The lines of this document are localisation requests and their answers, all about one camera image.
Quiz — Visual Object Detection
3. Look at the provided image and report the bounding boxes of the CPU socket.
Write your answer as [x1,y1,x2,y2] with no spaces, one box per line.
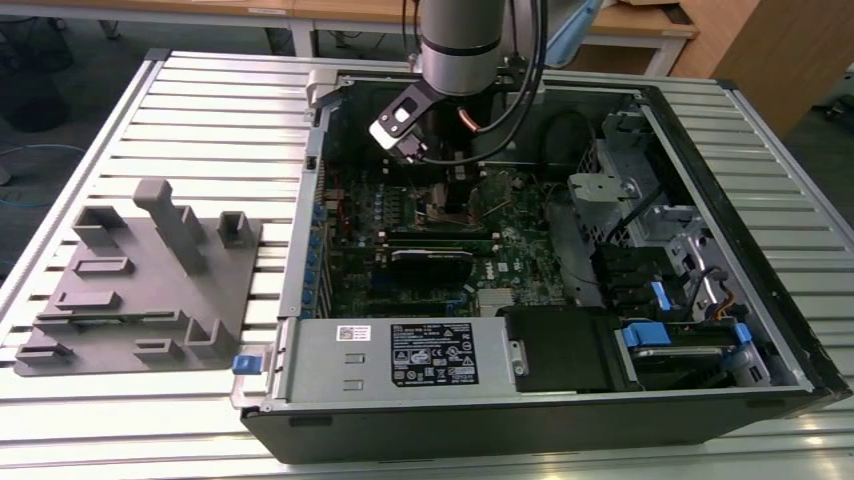
[412,187,484,233]

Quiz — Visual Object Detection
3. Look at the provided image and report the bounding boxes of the silver metal drive cage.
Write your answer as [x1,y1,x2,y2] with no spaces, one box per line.
[565,110,748,321]

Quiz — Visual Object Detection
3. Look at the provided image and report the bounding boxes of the green motherboard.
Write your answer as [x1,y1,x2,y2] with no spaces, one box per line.
[317,158,581,319]

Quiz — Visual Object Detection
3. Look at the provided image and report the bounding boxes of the black graphics card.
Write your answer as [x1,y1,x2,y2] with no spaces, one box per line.
[388,248,477,297]

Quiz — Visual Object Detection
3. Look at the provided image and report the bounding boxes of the silver chipset heatsink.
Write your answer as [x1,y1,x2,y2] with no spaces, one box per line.
[476,287,520,308]

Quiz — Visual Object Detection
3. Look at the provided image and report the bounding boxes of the black plastic disk bay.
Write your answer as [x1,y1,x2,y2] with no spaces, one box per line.
[589,244,681,309]

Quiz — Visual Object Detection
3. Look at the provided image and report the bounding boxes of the wooden desk with white legs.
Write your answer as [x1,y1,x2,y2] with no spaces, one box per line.
[0,0,298,59]
[312,0,700,77]

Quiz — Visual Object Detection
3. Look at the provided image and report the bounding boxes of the blue drive bay tab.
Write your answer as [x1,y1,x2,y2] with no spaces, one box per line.
[647,280,673,312]

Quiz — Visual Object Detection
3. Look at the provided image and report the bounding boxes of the blue disk carrier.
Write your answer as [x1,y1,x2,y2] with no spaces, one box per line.
[616,322,755,364]

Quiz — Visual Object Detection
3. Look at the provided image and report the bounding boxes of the silver power supply unit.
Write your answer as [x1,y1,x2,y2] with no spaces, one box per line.
[265,317,528,402]

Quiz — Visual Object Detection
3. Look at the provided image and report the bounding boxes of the wooden cabinet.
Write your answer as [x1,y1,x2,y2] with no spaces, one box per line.
[665,0,854,139]

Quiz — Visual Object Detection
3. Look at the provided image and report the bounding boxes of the grey parts rack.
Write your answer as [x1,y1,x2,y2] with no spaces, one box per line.
[10,178,265,378]

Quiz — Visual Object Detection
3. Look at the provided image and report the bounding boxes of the hard disk drive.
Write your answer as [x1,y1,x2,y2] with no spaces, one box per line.
[629,347,728,390]

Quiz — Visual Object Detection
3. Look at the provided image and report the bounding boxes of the black PC case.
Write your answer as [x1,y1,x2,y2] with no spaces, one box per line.
[229,67,854,466]

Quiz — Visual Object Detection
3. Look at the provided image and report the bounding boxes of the black chair caster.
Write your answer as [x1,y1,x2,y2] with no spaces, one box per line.
[824,92,854,121]

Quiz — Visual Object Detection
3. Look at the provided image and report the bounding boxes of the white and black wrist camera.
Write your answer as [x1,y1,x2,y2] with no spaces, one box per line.
[368,82,434,164]

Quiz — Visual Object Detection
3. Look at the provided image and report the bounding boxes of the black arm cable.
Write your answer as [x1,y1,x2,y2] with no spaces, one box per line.
[420,0,552,166]

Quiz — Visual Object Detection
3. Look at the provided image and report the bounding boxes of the black drive cable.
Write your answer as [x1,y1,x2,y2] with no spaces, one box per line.
[603,184,665,249]

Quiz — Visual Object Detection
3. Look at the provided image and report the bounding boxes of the coloured wire bundle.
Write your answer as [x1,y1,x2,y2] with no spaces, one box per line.
[703,292,743,322]

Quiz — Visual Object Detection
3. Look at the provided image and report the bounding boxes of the blue floor cable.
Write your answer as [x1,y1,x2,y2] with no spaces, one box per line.
[0,143,88,207]

